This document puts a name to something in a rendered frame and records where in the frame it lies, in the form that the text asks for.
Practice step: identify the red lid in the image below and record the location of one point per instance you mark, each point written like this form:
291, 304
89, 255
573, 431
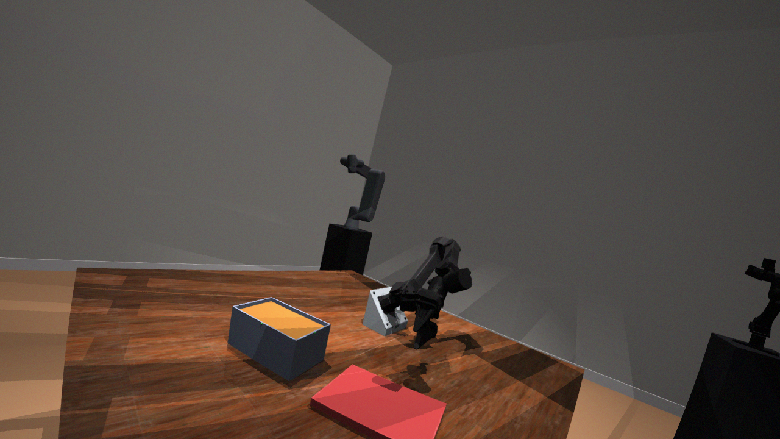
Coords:
379, 408

